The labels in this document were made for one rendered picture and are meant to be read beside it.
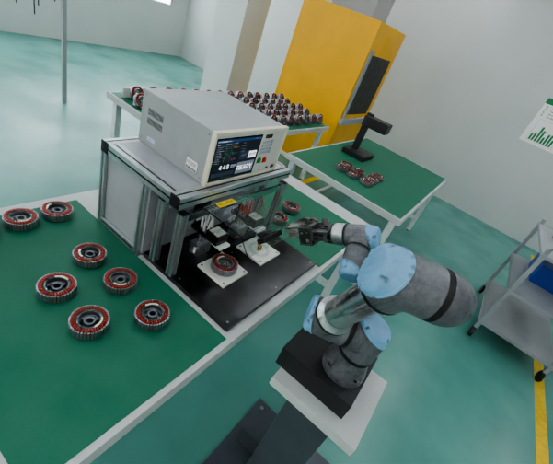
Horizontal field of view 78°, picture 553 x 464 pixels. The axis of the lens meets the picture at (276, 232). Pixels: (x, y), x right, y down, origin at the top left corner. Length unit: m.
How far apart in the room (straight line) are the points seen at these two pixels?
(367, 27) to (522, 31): 2.36
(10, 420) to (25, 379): 0.10
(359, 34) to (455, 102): 2.19
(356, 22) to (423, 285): 4.36
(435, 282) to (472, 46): 5.78
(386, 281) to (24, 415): 0.89
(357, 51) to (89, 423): 4.50
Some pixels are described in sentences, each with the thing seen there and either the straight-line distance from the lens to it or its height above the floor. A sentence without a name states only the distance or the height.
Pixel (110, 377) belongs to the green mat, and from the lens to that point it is 1.13.
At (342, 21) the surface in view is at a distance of 4.95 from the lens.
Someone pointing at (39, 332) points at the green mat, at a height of 0.75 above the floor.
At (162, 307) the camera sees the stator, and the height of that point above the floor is 0.78.
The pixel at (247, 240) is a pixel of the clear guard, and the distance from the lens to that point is 1.17.
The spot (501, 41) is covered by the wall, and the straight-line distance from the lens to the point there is 6.33.
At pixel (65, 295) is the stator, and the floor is 0.78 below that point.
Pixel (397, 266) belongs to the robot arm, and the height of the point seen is 1.40.
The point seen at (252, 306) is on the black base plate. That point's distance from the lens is 1.35.
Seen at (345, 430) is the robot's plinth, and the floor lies 0.75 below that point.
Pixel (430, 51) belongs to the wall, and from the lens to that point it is 6.46.
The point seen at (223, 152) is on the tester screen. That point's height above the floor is 1.25.
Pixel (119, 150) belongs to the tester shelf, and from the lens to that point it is 1.40.
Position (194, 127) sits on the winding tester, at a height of 1.29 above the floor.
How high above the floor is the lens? 1.71
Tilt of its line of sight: 32 degrees down
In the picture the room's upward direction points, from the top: 22 degrees clockwise
